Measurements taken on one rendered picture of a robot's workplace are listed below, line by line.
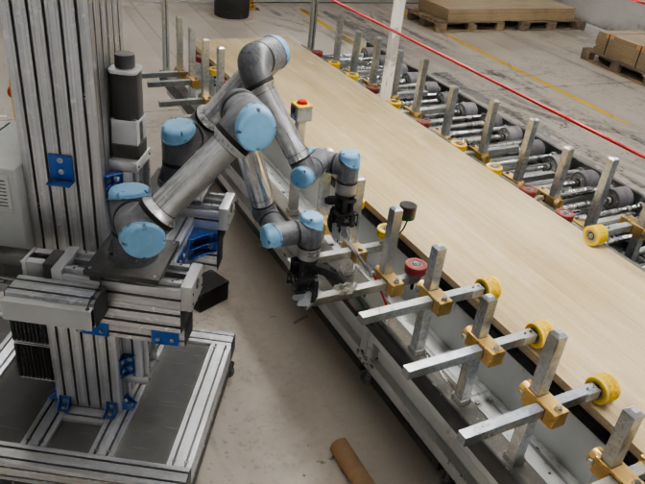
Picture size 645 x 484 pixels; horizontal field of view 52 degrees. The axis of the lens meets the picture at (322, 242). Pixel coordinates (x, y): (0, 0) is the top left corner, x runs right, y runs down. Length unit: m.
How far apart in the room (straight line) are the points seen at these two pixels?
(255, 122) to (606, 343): 1.29
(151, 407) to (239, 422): 0.42
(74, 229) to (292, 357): 1.41
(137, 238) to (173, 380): 1.14
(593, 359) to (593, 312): 0.26
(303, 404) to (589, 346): 1.35
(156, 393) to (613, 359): 1.69
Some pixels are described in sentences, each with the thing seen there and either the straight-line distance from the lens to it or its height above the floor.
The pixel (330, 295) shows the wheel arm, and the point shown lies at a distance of 2.24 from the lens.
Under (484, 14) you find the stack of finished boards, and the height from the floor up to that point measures 0.23.
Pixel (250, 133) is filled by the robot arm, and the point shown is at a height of 1.50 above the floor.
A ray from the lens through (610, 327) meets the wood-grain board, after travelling 2.37.
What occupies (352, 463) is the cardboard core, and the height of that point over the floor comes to 0.08.
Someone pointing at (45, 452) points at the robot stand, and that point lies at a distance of 2.66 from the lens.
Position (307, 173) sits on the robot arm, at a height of 1.24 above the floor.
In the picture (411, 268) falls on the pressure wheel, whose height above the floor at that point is 0.91.
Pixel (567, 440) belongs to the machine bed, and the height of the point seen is 0.71.
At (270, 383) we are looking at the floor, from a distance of 3.14.
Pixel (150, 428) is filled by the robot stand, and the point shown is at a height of 0.21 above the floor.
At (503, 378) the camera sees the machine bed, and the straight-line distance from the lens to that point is 2.32.
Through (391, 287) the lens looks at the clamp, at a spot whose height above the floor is 0.86.
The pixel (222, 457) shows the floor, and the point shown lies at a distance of 2.84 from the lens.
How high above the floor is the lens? 2.16
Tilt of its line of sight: 31 degrees down
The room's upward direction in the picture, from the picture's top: 7 degrees clockwise
